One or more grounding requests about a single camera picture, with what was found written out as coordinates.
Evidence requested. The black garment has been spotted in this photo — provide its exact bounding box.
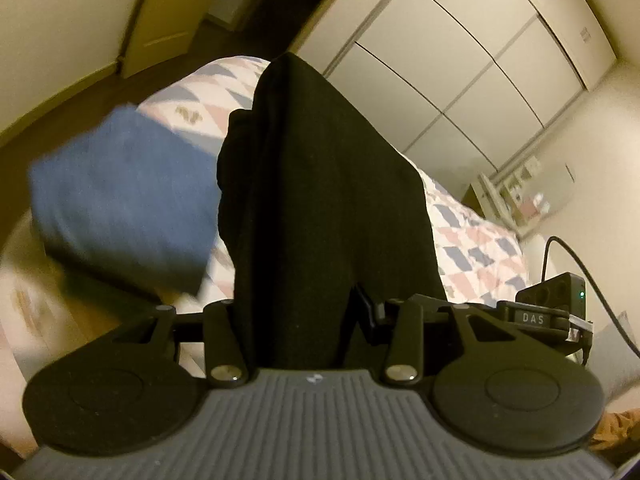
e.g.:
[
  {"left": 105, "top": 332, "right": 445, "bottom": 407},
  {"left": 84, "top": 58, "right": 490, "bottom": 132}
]
[{"left": 217, "top": 53, "right": 445, "bottom": 370}]

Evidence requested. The person's right hand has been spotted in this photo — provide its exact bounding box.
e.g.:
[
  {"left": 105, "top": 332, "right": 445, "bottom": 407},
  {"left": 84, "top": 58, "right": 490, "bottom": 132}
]
[{"left": 588, "top": 408, "right": 640, "bottom": 467}]

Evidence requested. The grey woven pillow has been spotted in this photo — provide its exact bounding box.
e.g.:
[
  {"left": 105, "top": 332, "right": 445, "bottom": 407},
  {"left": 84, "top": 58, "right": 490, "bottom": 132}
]
[{"left": 587, "top": 313, "right": 639, "bottom": 404}]

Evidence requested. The checkered pastel quilt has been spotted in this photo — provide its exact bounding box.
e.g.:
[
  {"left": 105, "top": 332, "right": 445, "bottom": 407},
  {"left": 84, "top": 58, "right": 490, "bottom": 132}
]
[{"left": 134, "top": 54, "right": 532, "bottom": 366}]

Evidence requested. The blue folded cloth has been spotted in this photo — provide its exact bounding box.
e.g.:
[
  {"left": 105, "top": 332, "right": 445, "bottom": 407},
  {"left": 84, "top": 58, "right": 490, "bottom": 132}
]
[{"left": 28, "top": 105, "right": 222, "bottom": 295}]

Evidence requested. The white panelled wardrobe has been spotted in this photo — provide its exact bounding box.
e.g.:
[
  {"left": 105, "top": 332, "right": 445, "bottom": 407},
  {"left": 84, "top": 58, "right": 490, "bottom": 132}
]
[{"left": 293, "top": 0, "right": 616, "bottom": 188}]

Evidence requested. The black cable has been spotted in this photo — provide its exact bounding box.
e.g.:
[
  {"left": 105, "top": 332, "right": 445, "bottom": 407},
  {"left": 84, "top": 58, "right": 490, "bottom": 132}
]
[{"left": 541, "top": 235, "right": 640, "bottom": 366}]

